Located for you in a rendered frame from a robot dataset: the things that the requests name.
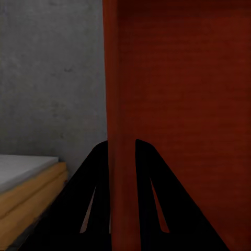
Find storage box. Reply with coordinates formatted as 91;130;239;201
102;0;251;251

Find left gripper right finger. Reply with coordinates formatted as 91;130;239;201
135;139;230;251

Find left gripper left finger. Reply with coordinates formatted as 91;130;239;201
18;141;110;251

